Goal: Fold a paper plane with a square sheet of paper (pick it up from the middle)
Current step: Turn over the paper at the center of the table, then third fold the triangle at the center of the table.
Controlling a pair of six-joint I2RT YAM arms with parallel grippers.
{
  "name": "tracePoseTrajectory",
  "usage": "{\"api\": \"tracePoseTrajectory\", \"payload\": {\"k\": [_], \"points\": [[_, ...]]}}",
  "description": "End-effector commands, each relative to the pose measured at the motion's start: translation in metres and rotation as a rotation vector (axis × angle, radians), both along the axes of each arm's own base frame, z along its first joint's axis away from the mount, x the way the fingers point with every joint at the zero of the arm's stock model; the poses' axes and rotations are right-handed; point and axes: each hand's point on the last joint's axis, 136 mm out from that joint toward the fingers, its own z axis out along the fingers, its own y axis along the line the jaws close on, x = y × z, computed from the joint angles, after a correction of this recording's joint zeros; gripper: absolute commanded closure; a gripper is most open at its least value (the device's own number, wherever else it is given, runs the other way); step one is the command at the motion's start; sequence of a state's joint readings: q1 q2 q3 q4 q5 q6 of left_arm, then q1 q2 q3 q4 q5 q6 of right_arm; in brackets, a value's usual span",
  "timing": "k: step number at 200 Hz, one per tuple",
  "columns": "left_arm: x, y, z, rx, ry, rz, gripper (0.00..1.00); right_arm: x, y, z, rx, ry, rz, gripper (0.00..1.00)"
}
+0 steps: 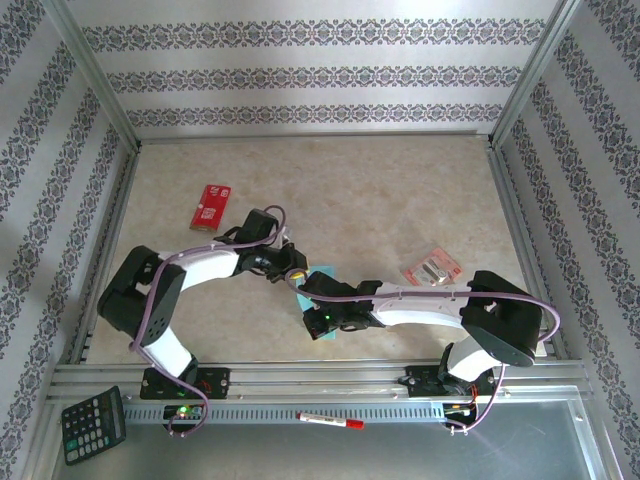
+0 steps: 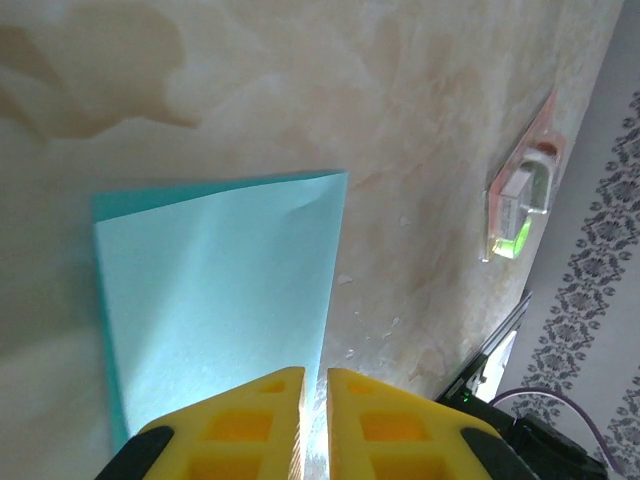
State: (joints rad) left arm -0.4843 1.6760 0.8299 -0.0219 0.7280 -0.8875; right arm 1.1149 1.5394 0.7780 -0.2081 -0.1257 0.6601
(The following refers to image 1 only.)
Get small circuit board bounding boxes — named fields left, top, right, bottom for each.
left=442, top=401, right=480, bottom=419
left=163, top=403, right=205, bottom=422

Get grey metal sheet shelf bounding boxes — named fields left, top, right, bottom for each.
left=49, top=398, right=609, bottom=480

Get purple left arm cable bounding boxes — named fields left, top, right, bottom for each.
left=128, top=204, right=287, bottom=439

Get light blue paper sheet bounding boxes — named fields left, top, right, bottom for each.
left=294, top=264, right=337, bottom=344

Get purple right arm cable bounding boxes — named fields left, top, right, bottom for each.
left=284, top=267, right=561, bottom=435

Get long aluminium frame rail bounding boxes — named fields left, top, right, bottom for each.
left=135, top=129, right=494, bottom=146

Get grey slotted cable duct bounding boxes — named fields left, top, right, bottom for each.
left=121, top=402, right=447, bottom=426

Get red snack packet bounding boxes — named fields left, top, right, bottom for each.
left=188, top=184, right=233, bottom=234

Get pink blister pack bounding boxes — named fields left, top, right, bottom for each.
left=403, top=247, right=465, bottom=288

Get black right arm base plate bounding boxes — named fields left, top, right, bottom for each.
left=405, top=363, right=498, bottom=399

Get black desk calculator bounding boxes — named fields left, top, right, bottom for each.
left=60, top=385, right=128, bottom=467

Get aluminium mounting rail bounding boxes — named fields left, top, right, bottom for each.
left=47, top=360, right=595, bottom=402

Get white marker with red cap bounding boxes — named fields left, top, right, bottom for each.
left=295, top=410, right=366, bottom=432

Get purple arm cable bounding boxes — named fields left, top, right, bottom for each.
left=284, top=267, right=561, bottom=435
left=128, top=204, right=287, bottom=439

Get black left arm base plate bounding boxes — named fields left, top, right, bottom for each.
left=140, top=366, right=233, bottom=401

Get aluminium side frame rail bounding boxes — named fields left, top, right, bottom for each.
left=485, top=142, right=572, bottom=361
left=68, top=144, right=142, bottom=365

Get aluminium frame post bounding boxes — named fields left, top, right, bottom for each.
left=489, top=0, right=587, bottom=149
left=41, top=0, right=143, bottom=149

